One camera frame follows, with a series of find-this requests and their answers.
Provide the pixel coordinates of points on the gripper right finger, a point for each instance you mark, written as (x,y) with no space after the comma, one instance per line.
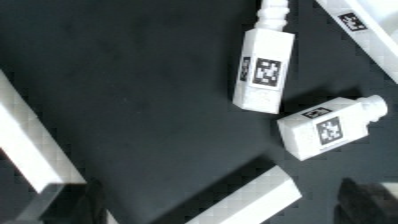
(366,203)

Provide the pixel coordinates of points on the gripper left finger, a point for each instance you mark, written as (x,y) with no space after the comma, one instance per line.
(68,204)

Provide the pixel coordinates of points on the white square tabletop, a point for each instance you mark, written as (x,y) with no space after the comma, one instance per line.
(368,20)

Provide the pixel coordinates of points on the white table leg long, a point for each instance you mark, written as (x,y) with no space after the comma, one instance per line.
(263,60)

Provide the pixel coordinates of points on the white U-shaped obstacle fence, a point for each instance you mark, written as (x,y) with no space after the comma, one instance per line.
(246,208)

